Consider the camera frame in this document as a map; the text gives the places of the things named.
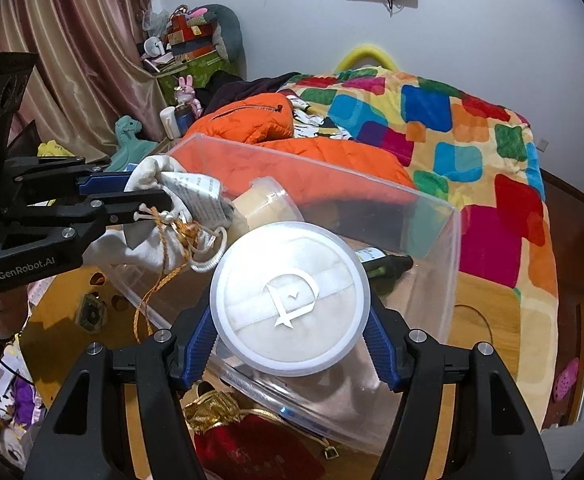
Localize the white bottle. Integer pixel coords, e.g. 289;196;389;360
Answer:
159;106;180;140

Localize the green box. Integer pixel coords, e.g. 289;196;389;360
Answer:
157;55;233;106

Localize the pink brown curtain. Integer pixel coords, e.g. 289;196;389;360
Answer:
0;0;168;161

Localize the yellow cloth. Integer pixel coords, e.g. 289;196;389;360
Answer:
37;141;74;159

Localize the dark bottle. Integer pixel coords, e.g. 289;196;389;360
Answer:
354;247;415;296

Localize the mahjong tile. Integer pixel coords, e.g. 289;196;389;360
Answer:
78;294;109;334

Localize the clear plastic storage box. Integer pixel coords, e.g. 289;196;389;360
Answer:
107;132;463;448

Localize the yellow foam ring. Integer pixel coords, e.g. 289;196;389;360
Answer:
333;45;398;73

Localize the pile of printed packets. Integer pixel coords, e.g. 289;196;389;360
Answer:
0;340;48;461

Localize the red and gold drawstring pouch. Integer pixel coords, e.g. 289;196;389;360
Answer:
182;389;343;480

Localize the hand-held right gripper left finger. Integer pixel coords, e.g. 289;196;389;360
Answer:
22;304;219;480

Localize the orange down jacket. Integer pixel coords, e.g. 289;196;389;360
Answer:
179;92;418;206

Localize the pink clog shoe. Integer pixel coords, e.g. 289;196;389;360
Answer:
552;357;580;403

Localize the wooden desktop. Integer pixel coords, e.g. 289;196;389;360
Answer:
22;225;523;480

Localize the cartoon print cloth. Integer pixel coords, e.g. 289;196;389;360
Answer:
287;95;358;141

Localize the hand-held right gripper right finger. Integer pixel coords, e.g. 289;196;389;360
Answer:
362;297;555;480

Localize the white drawstring bag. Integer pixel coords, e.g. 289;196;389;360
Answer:
82;154;235;346

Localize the dark clothing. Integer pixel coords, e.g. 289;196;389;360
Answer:
199;72;293;116

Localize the beige lidded plastic cup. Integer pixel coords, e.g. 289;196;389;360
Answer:
232;176;305;233

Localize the colourful checked blanket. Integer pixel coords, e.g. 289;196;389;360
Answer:
277;72;559;426

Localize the teal dinosaur plush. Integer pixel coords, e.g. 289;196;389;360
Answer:
106;115;163;173

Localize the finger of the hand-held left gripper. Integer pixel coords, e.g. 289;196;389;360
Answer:
1;188;174;257
11;156;135;196

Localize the red gift box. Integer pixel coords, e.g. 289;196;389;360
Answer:
167;10;218;46

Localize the round white powder puff case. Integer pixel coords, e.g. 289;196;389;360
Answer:
209;221;373;377

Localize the person's left hand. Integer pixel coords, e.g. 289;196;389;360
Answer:
0;287;30;336

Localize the pink rabbit toy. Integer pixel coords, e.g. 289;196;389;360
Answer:
174;75;204;112

